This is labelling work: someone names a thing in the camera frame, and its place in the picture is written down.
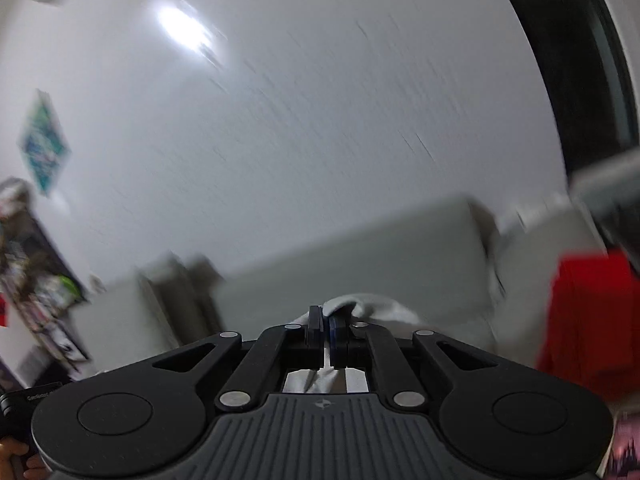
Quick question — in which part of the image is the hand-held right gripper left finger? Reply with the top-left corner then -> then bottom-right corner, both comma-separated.
152,305 -> 327,414

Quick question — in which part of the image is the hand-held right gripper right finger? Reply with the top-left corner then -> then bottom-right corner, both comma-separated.
327,311 -> 497,413

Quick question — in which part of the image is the white t-shirt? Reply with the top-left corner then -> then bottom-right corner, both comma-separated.
280,296 -> 421,396

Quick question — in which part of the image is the person's left hand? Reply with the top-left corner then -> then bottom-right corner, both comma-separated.
0,437 -> 49,480

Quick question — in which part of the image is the light grey sofa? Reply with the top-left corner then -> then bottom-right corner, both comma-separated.
95,192 -> 611,376

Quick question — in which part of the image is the cluttered dark shelf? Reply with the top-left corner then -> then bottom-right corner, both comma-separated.
0,177 -> 93,381

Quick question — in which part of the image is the red cloth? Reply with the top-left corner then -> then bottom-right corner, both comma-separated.
535,252 -> 640,403

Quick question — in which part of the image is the pink fluffy blanket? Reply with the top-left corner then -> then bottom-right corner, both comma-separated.
607,405 -> 640,480

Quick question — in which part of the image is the ceiling light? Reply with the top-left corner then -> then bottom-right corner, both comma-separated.
156,1 -> 228,68

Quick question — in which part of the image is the dark window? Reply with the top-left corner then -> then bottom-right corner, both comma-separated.
487,0 -> 640,176

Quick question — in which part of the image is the wall poster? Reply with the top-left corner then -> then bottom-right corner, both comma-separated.
17,89 -> 72,197

